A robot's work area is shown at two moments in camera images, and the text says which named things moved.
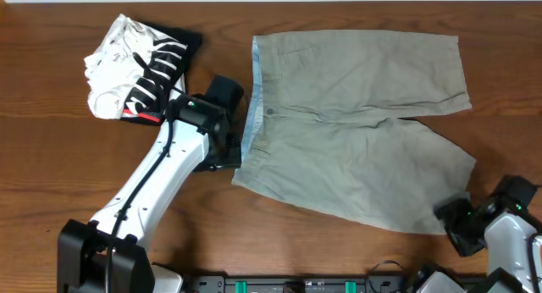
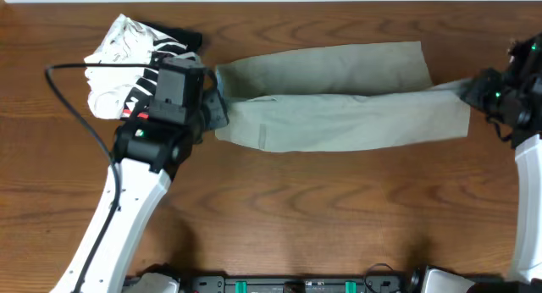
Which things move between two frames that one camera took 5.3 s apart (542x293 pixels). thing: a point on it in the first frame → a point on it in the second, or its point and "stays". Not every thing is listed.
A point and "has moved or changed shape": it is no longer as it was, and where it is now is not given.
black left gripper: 231,153 → 212,107
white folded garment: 113,70 stays
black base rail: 296,284 stays
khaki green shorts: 326,125 has moved or changed shape
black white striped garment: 164,73 stays
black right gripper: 450,212 → 474,95
